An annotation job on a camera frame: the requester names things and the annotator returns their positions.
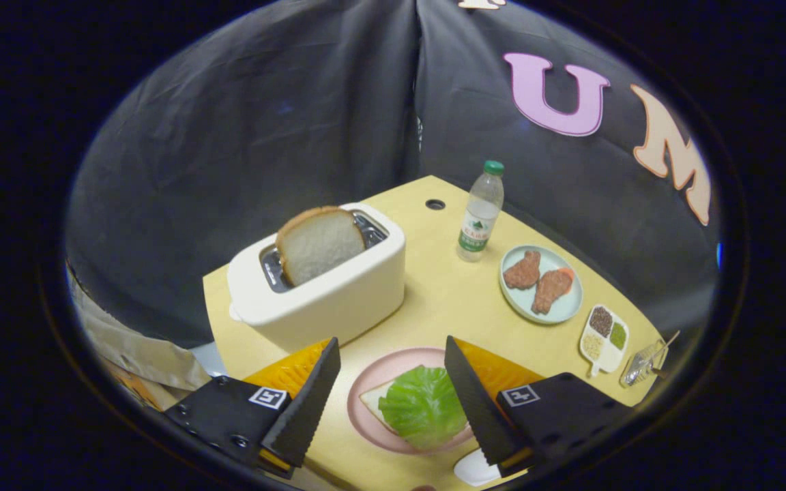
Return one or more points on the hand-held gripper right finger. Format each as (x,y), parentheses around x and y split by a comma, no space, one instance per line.
(478,409)

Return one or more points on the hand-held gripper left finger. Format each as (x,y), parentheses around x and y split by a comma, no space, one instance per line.
(304,409)

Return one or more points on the green lettuce leaf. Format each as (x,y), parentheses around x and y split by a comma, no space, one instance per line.
(420,409)

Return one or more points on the crusted white bread slice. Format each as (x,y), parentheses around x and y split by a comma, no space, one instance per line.
(318,245)

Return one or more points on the white plate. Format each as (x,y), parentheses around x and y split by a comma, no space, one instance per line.
(475,470)

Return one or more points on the square white bread slice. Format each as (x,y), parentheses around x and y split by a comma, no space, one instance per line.
(371,399)

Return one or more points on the pink round plate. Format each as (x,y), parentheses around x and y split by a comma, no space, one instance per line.
(372,375)

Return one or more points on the white toaster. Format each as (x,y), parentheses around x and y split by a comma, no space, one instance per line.
(325,307)

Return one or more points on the pale green oval plate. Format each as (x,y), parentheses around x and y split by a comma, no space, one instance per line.
(557,310)

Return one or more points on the pile of yellow beans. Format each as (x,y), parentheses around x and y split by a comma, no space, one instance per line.
(592,346)

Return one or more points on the brown meat piece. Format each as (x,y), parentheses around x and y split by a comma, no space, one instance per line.
(550,290)
(521,271)

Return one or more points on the white divided dish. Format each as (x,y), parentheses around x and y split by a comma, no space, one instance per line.
(611,358)

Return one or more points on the pile of dark beans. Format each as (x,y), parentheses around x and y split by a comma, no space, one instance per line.
(600,320)

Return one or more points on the pile of green beans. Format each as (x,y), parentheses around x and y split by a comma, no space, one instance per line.
(618,335)

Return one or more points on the orange carrot slice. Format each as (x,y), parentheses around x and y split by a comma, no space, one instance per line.
(567,274)

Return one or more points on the clear utensil holder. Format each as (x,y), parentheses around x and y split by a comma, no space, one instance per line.
(638,365)

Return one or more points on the person's beige jacket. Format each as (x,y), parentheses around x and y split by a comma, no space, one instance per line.
(134,348)

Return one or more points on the clear water bottle green cap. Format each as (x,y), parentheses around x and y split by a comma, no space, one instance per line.
(478,218)

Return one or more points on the black backdrop cloth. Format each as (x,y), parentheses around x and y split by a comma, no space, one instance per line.
(263,123)

